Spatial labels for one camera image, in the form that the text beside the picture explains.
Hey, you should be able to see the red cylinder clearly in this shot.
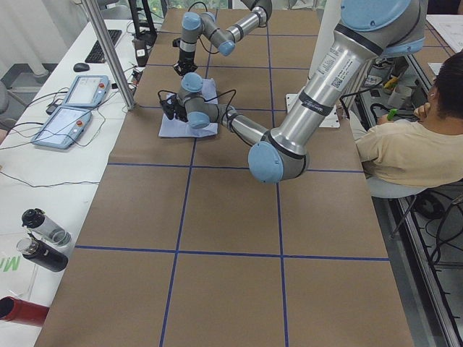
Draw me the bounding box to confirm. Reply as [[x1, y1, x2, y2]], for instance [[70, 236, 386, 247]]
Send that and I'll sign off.
[[1, 296, 49, 327]]

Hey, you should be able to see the white pedestal column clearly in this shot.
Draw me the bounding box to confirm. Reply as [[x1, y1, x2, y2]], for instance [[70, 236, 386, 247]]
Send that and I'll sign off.
[[309, 0, 341, 77]]

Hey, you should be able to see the aluminium frame post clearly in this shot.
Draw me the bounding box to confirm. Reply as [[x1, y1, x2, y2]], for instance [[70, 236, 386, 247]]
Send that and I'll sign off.
[[82, 0, 135, 111]]

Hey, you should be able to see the black computer mouse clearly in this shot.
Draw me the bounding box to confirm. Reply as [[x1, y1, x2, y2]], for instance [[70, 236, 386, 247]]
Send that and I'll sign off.
[[73, 62, 90, 72]]

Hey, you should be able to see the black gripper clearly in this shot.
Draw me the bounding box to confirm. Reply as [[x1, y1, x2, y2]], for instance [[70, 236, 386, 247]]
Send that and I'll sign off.
[[173, 50, 197, 76], [172, 98, 188, 121]]

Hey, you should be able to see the black keyboard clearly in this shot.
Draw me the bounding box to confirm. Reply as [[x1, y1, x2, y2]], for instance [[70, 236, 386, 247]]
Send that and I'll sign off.
[[85, 29, 124, 64]]

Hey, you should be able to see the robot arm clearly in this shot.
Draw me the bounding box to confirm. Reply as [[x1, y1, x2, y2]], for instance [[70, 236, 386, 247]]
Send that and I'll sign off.
[[174, 1, 428, 183], [173, 0, 273, 76]]

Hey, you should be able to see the white plastic chair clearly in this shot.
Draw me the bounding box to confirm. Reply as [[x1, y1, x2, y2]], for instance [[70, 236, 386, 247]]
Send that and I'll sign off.
[[365, 175, 435, 239]]

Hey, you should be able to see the black water bottle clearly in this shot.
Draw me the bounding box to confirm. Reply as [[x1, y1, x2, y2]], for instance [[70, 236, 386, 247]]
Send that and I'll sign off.
[[17, 237, 68, 273]]

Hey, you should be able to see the clear water bottle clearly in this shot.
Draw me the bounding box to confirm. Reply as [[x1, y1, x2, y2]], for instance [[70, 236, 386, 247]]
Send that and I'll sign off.
[[22, 208, 72, 247]]

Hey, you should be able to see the blue striped button shirt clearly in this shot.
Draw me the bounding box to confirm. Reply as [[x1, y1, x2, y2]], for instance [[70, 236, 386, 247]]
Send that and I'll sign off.
[[158, 77, 220, 139]]

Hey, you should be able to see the pendant black cable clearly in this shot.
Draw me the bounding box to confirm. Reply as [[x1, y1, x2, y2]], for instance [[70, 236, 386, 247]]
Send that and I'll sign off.
[[0, 90, 120, 189]]

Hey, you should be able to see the black monitor stand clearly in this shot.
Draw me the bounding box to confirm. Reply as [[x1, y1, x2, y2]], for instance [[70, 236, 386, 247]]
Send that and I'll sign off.
[[128, 0, 158, 46]]

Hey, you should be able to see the lower teach pendant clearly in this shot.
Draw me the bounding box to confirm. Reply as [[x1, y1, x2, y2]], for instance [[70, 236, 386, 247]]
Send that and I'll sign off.
[[30, 106, 93, 150]]

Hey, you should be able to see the upper teach pendant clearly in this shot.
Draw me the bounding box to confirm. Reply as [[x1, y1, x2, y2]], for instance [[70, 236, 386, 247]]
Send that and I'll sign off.
[[62, 75, 111, 108]]

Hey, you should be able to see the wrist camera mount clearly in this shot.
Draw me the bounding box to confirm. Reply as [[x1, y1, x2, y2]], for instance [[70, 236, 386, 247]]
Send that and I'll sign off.
[[158, 93, 177, 120], [172, 38, 181, 48]]

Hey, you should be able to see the teach pendant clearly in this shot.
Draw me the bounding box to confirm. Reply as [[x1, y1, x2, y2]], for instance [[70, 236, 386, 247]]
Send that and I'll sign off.
[[30, 106, 93, 150], [62, 75, 111, 108]]

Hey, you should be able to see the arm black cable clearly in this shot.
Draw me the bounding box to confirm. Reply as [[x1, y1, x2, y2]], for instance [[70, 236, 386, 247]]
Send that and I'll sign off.
[[157, 88, 268, 142], [187, 0, 225, 55]]

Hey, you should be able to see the seated person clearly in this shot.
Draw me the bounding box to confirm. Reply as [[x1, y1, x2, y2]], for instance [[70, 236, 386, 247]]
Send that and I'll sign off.
[[350, 53, 462, 188]]

